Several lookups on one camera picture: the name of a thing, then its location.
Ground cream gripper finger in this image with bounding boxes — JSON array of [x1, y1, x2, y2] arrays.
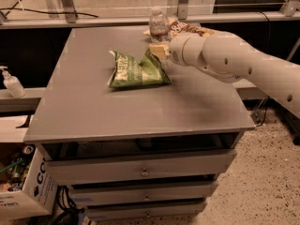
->
[[149, 43, 169, 60]]

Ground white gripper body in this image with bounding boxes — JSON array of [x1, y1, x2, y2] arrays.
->
[[169, 33, 197, 67]]

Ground clear plastic water bottle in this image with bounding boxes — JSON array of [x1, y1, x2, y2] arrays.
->
[[149, 6, 170, 43]]

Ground green chip bag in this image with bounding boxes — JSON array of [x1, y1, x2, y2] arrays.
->
[[107, 50, 171, 88]]

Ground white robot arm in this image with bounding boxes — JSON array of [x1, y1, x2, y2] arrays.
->
[[149, 31, 300, 117]]

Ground brown chip bag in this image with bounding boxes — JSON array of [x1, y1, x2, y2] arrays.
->
[[142, 19, 217, 39]]

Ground white pump sanitizer bottle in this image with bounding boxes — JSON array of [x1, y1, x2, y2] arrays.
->
[[0, 66, 25, 98]]

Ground grey drawer cabinet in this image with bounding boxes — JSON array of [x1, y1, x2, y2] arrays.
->
[[25, 27, 253, 221]]

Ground white cardboard box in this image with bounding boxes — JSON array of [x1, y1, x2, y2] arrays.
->
[[0, 114, 59, 221]]

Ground metal rail frame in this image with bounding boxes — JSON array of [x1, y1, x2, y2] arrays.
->
[[0, 0, 300, 30]]

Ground black cable behind rail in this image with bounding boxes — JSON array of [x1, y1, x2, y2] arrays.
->
[[0, 0, 99, 19]]

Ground black floor cables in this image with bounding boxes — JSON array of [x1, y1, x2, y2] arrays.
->
[[50, 185, 87, 225]]

